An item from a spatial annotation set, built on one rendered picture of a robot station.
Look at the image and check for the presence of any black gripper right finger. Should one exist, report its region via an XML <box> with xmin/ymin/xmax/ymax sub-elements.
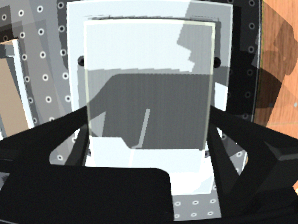
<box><xmin>206</xmin><ymin>105</ymin><xmax>298</xmax><ymax>217</ymax></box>

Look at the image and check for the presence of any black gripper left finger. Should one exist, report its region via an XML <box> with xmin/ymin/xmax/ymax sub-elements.
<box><xmin>0</xmin><ymin>105</ymin><xmax>90</xmax><ymax>166</ymax></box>

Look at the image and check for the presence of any grey perforated base plate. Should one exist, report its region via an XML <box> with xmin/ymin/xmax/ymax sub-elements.
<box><xmin>0</xmin><ymin>0</ymin><xmax>262</xmax><ymax>221</ymax></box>

